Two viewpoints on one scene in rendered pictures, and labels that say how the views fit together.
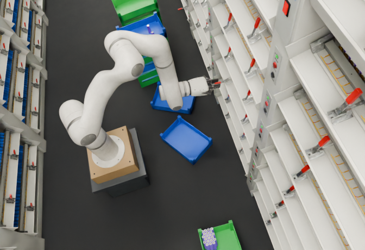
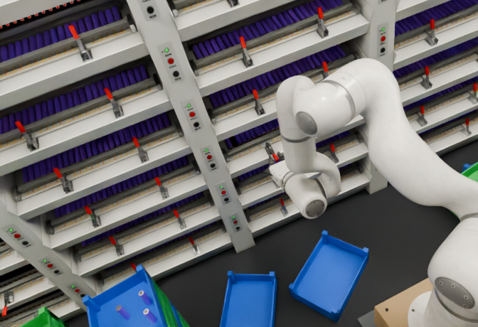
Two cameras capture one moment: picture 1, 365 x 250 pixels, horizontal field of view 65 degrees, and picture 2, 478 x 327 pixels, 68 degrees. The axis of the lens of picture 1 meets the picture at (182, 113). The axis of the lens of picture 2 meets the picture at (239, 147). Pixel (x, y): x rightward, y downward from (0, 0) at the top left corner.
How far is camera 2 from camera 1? 1.42 m
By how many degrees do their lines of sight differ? 60
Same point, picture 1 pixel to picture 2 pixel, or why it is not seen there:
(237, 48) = (281, 50)
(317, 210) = not seen: outside the picture
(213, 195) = (405, 226)
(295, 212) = (447, 35)
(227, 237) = not seen: hidden behind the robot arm
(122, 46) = (344, 72)
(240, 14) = not seen: outside the picture
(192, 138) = (324, 269)
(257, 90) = (344, 25)
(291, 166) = not seen: outside the picture
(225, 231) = not seen: hidden behind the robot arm
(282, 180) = (418, 47)
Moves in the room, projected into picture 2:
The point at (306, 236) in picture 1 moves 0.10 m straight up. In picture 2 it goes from (466, 28) to (471, 2)
